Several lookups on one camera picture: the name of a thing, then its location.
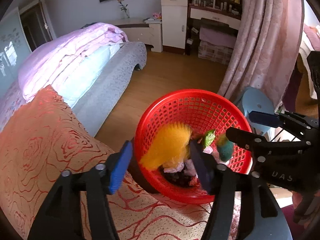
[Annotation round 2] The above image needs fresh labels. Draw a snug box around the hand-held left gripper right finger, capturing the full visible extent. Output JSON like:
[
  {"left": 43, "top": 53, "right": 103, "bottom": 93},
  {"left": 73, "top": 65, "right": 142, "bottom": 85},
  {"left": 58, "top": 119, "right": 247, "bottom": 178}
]
[{"left": 189, "top": 140, "right": 292, "bottom": 240}]

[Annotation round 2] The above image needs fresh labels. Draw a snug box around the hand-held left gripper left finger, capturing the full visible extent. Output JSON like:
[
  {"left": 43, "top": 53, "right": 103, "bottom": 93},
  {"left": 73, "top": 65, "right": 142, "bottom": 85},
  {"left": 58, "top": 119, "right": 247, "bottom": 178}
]
[{"left": 27, "top": 140, "right": 133, "bottom": 240}]

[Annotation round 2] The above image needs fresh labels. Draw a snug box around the rose in glass vase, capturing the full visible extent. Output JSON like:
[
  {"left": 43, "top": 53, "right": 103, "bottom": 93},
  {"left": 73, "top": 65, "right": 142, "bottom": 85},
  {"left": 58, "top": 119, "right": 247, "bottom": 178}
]
[{"left": 117, "top": 0, "right": 130, "bottom": 19}]

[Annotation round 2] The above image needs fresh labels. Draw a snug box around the pink duvet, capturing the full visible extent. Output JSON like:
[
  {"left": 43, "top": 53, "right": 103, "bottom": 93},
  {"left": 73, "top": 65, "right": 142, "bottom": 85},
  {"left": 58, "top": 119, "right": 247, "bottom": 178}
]
[{"left": 18, "top": 22, "right": 129, "bottom": 103}]

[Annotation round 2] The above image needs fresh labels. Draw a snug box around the floral pink bed sheet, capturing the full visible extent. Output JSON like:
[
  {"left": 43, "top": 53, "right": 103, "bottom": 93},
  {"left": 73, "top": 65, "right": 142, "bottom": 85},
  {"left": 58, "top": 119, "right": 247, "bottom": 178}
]
[{"left": 0, "top": 80, "right": 25, "bottom": 130}]

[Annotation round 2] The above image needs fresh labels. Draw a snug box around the pink knitted blanket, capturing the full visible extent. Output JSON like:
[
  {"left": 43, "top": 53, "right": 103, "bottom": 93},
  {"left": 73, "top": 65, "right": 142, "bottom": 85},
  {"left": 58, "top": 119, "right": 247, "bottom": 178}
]
[{"left": 226, "top": 200, "right": 242, "bottom": 240}]

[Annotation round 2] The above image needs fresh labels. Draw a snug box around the pink curtain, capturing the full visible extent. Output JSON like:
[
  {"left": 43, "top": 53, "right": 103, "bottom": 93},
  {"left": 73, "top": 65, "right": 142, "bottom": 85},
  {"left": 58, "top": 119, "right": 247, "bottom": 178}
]
[{"left": 217, "top": 0, "right": 304, "bottom": 110}]

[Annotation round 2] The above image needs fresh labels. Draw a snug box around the bedroom door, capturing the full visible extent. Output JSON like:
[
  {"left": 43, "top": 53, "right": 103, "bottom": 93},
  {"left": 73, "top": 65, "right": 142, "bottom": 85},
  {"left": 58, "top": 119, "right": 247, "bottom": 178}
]
[{"left": 19, "top": 0, "right": 57, "bottom": 53}]

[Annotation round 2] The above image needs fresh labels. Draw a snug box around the yellow fluffy toy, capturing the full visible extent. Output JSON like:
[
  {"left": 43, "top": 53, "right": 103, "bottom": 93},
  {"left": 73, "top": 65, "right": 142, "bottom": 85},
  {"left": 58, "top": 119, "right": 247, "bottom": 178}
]
[{"left": 139, "top": 123, "right": 193, "bottom": 170}]

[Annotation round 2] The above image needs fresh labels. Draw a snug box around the orange rose-pattern blanket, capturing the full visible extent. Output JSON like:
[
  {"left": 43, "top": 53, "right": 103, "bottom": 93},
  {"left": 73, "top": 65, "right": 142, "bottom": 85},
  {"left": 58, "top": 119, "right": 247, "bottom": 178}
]
[{"left": 0, "top": 85, "right": 225, "bottom": 240}]

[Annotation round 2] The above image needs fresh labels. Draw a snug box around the red plastic basket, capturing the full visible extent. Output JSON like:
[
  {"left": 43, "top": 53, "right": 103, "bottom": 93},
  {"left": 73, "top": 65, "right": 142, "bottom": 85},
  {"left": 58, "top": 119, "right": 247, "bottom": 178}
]
[{"left": 134, "top": 89, "right": 253, "bottom": 204}]

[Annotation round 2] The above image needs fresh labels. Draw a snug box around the green and yellow sponge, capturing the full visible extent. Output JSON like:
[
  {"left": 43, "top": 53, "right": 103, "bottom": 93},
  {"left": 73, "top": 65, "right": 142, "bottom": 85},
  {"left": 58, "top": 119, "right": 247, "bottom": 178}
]
[{"left": 216, "top": 134, "right": 234, "bottom": 160}]

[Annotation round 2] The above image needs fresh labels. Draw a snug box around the grey bed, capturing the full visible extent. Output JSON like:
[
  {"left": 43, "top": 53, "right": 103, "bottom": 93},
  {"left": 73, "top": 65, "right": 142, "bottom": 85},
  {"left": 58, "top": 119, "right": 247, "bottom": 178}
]
[{"left": 0, "top": 41, "right": 147, "bottom": 138}]

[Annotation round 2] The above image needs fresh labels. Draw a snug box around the white tall cabinet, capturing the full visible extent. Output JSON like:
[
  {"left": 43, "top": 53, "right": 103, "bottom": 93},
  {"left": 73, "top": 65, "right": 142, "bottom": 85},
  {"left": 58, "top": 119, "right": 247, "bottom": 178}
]
[{"left": 160, "top": 0, "right": 188, "bottom": 49}]

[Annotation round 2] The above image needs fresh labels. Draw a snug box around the cushioned dresser stool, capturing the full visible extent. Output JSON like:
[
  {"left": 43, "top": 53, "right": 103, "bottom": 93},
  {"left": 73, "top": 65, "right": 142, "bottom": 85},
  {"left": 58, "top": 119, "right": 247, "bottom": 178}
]
[{"left": 200, "top": 17, "right": 237, "bottom": 48}]

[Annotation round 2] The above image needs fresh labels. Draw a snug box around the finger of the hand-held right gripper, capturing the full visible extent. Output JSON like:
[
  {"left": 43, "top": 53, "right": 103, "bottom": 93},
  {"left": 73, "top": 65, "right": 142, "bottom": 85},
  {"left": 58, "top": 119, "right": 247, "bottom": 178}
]
[
  {"left": 226, "top": 127, "right": 312, "bottom": 161},
  {"left": 248, "top": 110, "right": 320, "bottom": 133}
]

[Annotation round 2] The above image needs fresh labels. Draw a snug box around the dressing table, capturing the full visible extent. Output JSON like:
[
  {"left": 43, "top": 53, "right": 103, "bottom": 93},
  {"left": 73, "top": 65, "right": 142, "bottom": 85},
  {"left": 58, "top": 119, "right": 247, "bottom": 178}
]
[{"left": 186, "top": 4, "right": 242, "bottom": 55}]

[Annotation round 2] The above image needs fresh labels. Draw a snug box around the green wrapper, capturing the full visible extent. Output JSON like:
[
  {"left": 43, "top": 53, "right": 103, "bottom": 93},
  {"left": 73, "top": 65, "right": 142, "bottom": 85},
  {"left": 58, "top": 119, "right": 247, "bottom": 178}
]
[{"left": 202, "top": 129, "right": 216, "bottom": 148}]

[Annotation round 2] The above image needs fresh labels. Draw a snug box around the glass-front wardrobe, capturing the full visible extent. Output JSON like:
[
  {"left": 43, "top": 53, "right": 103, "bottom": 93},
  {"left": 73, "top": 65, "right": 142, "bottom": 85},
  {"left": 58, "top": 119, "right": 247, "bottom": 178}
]
[{"left": 0, "top": 7, "right": 32, "bottom": 98}]

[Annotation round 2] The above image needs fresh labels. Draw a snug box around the light blue folded quilt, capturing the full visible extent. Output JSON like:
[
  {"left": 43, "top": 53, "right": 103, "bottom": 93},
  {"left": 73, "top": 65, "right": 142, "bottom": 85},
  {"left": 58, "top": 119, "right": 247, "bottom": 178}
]
[{"left": 51, "top": 45, "right": 124, "bottom": 108}]

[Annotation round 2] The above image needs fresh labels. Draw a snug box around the clear plastic bag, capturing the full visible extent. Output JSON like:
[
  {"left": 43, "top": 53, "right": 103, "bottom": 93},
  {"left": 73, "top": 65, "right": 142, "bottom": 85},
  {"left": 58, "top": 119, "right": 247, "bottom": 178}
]
[{"left": 162, "top": 159, "right": 198, "bottom": 178}]

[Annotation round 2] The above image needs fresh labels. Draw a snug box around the blue plastic stool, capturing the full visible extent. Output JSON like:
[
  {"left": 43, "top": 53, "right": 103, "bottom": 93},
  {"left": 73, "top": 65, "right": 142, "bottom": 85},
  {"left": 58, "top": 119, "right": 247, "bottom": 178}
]
[{"left": 234, "top": 86, "right": 275, "bottom": 135}]

